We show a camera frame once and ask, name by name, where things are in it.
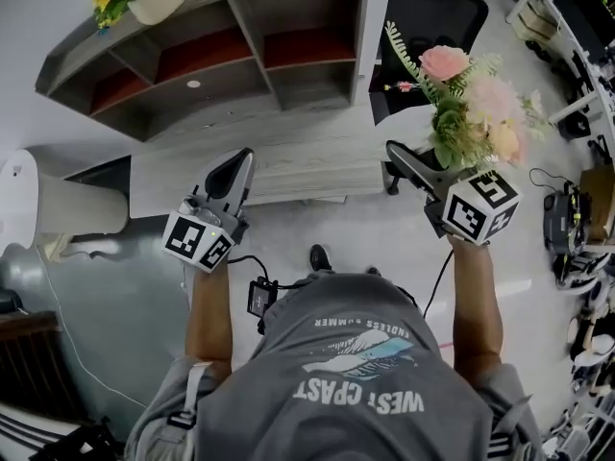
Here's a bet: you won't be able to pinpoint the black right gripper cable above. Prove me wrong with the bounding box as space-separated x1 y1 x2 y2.
421 248 455 319

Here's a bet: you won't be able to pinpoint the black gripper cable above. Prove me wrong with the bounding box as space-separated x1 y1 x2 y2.
225 255 270 287
421 248 455 319

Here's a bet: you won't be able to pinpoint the person's left forearm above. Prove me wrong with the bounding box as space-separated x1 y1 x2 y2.
184 261 236 378

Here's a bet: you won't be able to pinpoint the grey wooden desk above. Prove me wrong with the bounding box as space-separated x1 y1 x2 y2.
34 0 403 220

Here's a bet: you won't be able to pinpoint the white and black sneaker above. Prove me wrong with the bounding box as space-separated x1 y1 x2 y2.
554 252 614 291

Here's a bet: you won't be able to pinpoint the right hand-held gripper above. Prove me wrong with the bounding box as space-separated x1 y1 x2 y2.
385 139 523 246

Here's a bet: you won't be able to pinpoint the black waist device box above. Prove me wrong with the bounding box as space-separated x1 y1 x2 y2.
246 279 280 317

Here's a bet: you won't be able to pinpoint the person's black left shoe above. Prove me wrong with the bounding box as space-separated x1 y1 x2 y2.
309 243 333 275

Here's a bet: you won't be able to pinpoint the pink flowers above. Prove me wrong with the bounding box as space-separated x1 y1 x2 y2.
374 20 554 172

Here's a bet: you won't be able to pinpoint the brown cardboard box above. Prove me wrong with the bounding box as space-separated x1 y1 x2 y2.
578 163 615 244

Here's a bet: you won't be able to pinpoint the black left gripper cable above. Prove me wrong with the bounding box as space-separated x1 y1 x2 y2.
225 255 270 287

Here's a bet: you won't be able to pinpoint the black bag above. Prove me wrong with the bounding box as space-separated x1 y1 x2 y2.
542 180 591 254

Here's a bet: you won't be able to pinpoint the black office chair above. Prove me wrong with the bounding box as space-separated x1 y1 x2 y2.
367 0 490 196

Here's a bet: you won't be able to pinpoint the grey right harness strap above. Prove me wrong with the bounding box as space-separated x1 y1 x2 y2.
484 403 529 461

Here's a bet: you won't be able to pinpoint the white floor cable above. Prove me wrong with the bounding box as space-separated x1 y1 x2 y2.
32 246 150 410

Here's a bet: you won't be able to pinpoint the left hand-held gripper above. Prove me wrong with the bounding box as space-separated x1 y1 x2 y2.
161 147 257 275

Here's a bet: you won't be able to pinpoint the grey left harness strap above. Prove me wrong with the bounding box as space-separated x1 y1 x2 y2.
162 361 212 461

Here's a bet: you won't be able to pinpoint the person's grey printed t-shirt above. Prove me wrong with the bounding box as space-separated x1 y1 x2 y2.
124 271 544 461

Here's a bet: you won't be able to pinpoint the grey harness strap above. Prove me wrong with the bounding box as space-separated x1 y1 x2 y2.
484 403 529 461
162 361 212 461

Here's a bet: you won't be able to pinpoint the person's right forearm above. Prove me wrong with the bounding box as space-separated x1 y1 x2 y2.
446 237 504 394

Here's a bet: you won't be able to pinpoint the dark wooden cabinet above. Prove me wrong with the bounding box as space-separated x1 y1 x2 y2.
0 309 92 422

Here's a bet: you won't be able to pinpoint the white office desk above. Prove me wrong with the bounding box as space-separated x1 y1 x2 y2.
504 0 615 138

